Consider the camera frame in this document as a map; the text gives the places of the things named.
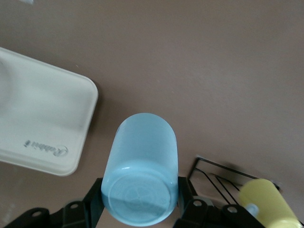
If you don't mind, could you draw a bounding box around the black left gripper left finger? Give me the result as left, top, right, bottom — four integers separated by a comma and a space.
4, 177, 104, 228

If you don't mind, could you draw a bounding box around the black wire cup rack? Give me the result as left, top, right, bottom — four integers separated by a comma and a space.
187, 154, 283, 214

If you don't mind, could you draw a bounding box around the yellow plastic cup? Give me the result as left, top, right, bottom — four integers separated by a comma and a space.
238, 178, 301, 228

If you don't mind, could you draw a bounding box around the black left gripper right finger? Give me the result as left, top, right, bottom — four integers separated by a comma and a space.
174, 176, 264, 228

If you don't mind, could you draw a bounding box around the light blue plastic cup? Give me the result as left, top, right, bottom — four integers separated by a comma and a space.
101, 113, 179, 225

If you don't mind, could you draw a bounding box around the cream rectangular tray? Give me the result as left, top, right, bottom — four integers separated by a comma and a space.
0, 46, 99, 177

